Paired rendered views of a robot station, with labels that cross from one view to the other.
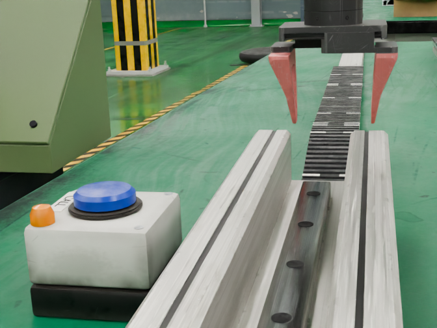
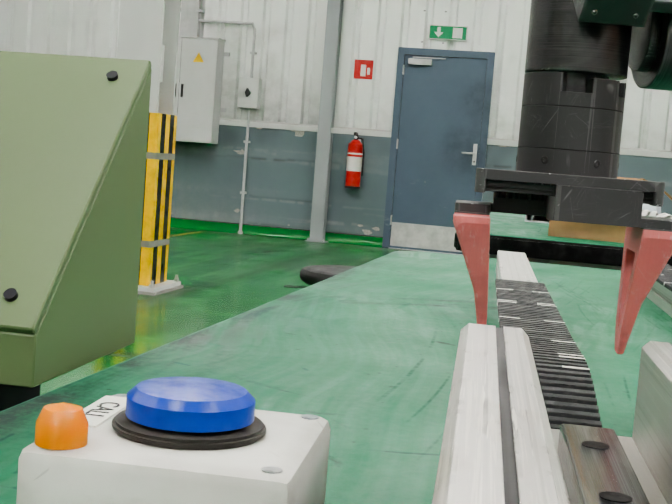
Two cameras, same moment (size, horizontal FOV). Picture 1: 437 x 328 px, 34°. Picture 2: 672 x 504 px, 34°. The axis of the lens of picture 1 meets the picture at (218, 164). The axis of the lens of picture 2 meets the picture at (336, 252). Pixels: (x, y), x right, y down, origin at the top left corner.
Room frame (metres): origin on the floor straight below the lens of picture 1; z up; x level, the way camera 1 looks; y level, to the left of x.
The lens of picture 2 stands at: (0.11, 0.06, 0.93)
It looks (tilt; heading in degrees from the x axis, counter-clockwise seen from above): 5 degrees down; 355
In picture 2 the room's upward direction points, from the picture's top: 4 degrees clockwise
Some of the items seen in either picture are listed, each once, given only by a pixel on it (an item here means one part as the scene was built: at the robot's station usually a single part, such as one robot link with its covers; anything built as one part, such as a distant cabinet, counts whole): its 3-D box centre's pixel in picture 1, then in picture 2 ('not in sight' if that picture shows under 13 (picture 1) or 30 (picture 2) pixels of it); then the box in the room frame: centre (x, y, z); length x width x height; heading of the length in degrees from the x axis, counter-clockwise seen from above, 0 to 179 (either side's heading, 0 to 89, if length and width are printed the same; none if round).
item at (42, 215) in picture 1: (41, 213); (62, 422); (0.42, 0.11, 0.85); 0.02 x 0.02 x 0.01
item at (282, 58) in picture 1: (307, 77); (512, 262); (0.73, -0.09, 0.88); 0.07 x 0.07 x 0.09; 78
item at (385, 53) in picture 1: (359, 76); (602, 269); (0.72, -0.14, 0.88); 0.07 x 0.07 x 0.09; 78
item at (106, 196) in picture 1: (105, 202); (190, 417); (0.45, 0.07, 0.84); 0.04 x 0.04 x 0.02
